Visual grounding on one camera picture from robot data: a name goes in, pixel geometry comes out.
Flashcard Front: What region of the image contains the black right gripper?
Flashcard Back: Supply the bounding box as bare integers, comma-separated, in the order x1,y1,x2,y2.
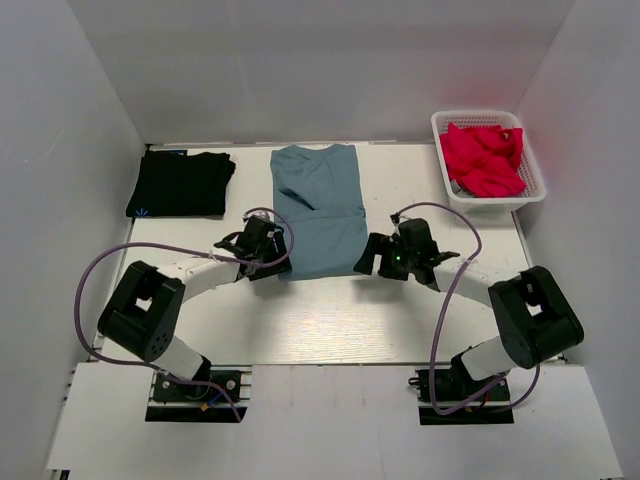
354,232,417,281

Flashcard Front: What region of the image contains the teal blue t-shirt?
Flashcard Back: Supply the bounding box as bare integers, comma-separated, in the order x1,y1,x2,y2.
270,144,368,281

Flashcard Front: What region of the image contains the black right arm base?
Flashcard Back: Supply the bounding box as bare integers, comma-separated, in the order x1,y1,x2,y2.
407,368,514,426

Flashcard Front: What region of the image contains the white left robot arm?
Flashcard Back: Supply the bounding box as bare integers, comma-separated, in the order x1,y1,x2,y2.
97,213,293,399

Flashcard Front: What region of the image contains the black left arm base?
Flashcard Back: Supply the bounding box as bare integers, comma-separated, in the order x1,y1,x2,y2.
145,367,252,424

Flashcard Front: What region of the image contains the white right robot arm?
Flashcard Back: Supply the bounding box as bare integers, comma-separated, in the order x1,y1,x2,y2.
353,219,585,399

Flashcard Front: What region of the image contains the folded black t-shirt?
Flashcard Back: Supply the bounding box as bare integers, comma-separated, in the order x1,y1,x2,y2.
125,150,236,218

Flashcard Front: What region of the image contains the crumpled red t-shirt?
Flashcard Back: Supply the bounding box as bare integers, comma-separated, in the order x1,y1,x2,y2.
439,124,526,198

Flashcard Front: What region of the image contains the white plastic basket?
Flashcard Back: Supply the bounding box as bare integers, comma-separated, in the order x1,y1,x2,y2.
431,110,546,214

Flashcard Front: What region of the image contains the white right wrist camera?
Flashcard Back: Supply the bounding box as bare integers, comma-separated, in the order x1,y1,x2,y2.
390,212,410,226

